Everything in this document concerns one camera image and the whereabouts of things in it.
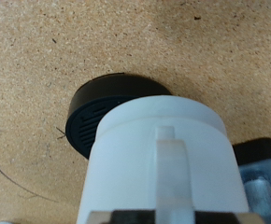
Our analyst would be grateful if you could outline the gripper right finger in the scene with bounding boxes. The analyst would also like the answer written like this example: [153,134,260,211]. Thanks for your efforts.
[193,210,265,224]

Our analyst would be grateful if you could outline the white plastic mug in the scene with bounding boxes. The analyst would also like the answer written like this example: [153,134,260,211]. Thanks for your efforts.
[76,94,259,224]

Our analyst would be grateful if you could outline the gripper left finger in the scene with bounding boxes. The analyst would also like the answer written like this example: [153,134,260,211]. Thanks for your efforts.
[84,210,158,224]

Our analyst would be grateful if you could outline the black keurig coffee machine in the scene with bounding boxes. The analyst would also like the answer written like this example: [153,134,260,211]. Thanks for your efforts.
[64,73,271,166]

